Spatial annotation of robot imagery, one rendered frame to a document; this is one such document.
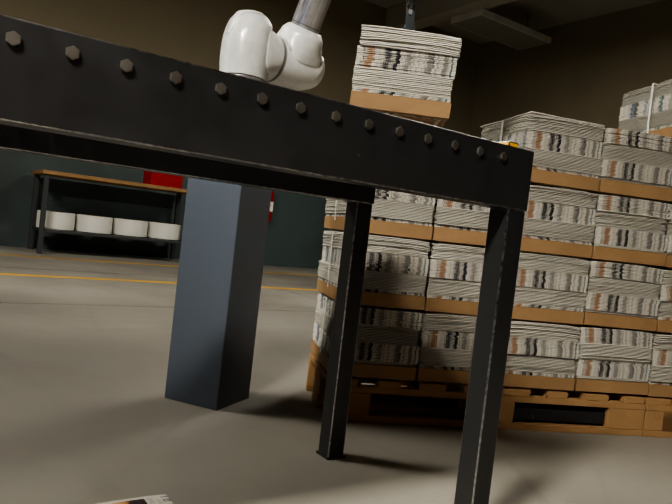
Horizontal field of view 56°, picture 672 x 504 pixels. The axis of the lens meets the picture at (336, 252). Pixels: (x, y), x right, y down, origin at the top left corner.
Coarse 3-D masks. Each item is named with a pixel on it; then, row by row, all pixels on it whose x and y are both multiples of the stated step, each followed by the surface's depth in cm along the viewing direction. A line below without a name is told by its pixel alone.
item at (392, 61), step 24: (360, 48) 179; (384, 48) 179; (408, 48) 178; (432, 48) 177; (456, 48) 177; (360, 72) 180; (384, 72) 180; (408, 72) 179; (432, 72) 178; (408, 96) 180; (432, 96) 179; (432, 120) 186
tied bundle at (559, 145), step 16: (496, 128) 234; (512, 128) 222; (528, 128) 211; (544, 128) 212; (560, 128) 213; (576, 128) 214; (592, 128) 216; (528, 144) 211; (544, 144) 212; (560, 144) 214; (576, 144) 215; (592, 144) 216; (544, 160) 212; (560, 160) 214; (576, 160) 215; (592, 160) 217; (592, 176) 217
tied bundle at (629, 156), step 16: (608, 128) 217; (608, 144) 217; (624, 144) 218; (640, 144) 220; (656, 144) 221; (608, 160) 217; (624, 160) 219; (640, 160) 220; (656, 160) 222; (608, 176) 217; (624, 176) 219; (640, 176) 220; (656, 176) 221; (592, 192) 222
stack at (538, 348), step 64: (384, 192) 201; (576, 192) 216; (384, 256) 202; (448, 256) 206; (576, 256) 217; (320, 320) 226; (384, 320) 204; (448, 320) 208; (512, 320) 215; (320, 384) 214; (384, 384) 204; (448, 384) 224; (576, 384) 220
